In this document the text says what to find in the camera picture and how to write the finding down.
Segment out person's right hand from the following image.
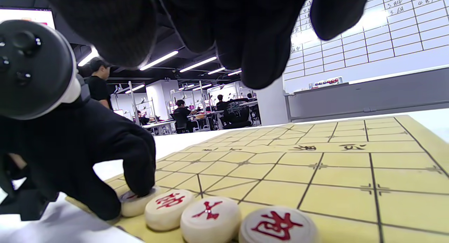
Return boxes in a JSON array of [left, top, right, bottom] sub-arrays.
[[40, 0, 371, 90]]

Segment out person's left hand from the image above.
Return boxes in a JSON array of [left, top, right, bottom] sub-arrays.
[[0, 78, 157, 222]]

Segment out round wooden chess piece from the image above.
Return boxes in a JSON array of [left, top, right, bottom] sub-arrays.
[[180, 196, 242, 243], [120, 188, 160, 218], [145, 189, 194, 231], [239, 206, 319, 243]]

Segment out person's left forearm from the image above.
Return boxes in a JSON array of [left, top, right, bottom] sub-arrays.
[[7, 153, 27, 171]]

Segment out yellow chess board mat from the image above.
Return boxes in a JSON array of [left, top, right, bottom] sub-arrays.
[[65, 115, 449, 243]]

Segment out row of ceiling light strips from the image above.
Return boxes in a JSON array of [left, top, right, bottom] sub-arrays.
[[77, 47, 242, 94]]

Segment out black white handheld controller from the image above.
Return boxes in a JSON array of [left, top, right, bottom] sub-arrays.
[[0, 20, 82, 121]]

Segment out white office desk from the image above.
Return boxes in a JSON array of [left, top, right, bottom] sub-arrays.
[[143, 120, 176, 135]]

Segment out black mesh office chair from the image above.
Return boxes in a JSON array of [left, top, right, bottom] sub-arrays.
[[224, 103, 254, 130]]

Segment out pack of coloured magnets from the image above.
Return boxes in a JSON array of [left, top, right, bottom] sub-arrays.
[[309, 77, 342, 89]]

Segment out computer monitor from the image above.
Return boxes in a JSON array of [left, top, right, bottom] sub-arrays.
[[0, 7, 56, 29]]

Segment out whiteboard on metal stand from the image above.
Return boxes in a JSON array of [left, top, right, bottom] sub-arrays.
[[282, 0, 449, 95]]

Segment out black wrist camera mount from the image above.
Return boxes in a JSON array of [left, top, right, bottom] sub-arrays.
[[0, 173, 59, 222]]

